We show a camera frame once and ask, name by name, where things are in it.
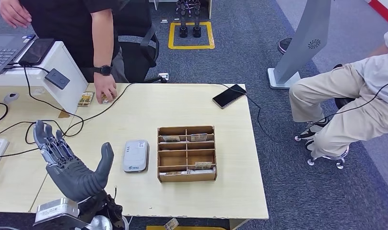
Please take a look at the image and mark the black robot legs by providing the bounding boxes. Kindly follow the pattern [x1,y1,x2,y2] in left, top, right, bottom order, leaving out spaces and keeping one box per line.
[176,0,203,39]

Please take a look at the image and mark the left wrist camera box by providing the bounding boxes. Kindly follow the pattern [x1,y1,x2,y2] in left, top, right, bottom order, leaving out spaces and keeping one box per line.
[33,197,88,230]

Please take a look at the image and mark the long black cable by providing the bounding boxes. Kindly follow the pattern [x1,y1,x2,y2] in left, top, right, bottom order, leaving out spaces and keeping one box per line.
[0,83,134,161]

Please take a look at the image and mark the grey white card reader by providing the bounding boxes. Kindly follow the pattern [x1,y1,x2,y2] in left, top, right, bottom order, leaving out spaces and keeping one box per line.
[122,139,150,173]

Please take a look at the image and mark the black stool chrome base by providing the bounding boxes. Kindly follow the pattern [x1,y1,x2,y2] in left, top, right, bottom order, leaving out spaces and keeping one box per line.
[294,63,356,170]

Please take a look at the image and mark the small printed card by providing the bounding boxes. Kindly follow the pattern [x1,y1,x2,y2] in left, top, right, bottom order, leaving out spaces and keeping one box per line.
[164,218,180,230]

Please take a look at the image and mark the person's right hand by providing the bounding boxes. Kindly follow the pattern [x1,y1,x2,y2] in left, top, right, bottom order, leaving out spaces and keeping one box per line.
[0,0,33,29]

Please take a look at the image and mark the black office chair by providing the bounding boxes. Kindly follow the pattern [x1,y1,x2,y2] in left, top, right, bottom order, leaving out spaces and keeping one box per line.
[112,0,168,84]

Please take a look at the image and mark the red floor tape strip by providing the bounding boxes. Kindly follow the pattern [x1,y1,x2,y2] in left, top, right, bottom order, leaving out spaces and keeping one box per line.
[364,0,388,27]

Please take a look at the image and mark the black round floor base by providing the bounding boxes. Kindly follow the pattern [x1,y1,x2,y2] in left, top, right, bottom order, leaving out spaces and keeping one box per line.
[277,37,294,55]

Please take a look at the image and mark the grey laptop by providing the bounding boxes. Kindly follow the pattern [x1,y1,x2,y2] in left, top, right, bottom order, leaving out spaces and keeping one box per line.
[0,33,36,76]

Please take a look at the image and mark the grey kiosk stand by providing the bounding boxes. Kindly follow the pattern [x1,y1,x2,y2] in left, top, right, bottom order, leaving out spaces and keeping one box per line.
[267,0,333,91]

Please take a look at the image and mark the white riser box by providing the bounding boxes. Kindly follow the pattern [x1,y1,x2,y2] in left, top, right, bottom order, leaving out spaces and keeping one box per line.
[0,40,89,115]

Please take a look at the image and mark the yellow floor tape square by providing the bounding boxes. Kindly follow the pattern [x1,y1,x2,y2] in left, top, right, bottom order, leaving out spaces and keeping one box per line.
[168,21,215,50]

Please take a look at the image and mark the black smartphone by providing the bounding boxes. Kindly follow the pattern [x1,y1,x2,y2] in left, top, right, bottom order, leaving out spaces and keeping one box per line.
[212,83,247,110]
[18,38,56,67]

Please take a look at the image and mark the small black box device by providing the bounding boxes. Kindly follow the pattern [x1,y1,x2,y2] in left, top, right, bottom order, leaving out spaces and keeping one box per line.
[44,68,71,91]

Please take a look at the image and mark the grey round puck device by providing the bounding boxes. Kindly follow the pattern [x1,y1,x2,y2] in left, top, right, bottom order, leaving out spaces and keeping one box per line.
[3,92,20,104]

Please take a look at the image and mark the person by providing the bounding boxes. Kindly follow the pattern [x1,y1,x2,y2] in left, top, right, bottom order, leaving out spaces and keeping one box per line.
[288,25,388,160]
[19,0,131,84]

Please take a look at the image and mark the black phone charging cable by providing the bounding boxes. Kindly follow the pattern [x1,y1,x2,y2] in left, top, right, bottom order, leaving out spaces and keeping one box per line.
[244,78,388,143]

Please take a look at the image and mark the wooden card organizer box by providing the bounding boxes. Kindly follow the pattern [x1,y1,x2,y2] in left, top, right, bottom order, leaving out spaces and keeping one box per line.
[157,125,218,184]

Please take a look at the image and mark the looped black cable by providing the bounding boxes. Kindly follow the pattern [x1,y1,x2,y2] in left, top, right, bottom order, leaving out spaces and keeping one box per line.
[0,119,66,145]

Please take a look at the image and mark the white frame stand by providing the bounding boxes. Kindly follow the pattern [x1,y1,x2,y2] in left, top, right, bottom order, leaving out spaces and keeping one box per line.
[148,0,213,20]

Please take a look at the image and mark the white black sneaker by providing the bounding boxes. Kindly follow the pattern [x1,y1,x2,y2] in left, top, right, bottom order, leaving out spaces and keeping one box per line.
[296,117,330,141]
[304,139,319,152]

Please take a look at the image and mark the white card stack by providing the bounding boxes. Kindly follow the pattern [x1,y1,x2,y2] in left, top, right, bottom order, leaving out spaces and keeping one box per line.
[187,168,216,175]

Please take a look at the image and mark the black wristwatch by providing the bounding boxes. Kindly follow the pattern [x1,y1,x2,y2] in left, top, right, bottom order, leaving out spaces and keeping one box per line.
[93,65,113,77]

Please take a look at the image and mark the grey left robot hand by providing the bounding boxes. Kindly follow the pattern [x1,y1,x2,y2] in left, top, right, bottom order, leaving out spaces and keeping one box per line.
[32,120,115,203]

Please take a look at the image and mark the person's left hand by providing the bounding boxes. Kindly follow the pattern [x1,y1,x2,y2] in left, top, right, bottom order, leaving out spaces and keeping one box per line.
[94,73,118,105]

